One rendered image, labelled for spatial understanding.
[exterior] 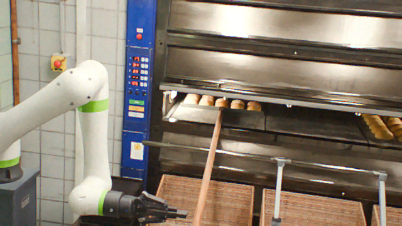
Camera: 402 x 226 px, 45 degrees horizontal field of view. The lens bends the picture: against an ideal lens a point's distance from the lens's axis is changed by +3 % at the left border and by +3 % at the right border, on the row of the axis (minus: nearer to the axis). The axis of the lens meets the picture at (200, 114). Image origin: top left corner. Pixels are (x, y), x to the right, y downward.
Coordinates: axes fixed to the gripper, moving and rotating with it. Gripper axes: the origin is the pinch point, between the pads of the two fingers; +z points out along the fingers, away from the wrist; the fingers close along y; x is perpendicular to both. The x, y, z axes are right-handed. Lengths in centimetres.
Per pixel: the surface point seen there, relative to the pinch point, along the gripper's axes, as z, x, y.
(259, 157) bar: 27, -76, 3
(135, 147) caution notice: -46, -109, 20
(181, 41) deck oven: -24, -113, -46
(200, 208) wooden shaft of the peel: 7.5, -6.0, -0.3
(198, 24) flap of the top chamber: -15, -112, -56
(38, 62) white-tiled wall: -108, -112, -24
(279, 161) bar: 37, -75, 3
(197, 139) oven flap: -10, -115, 12
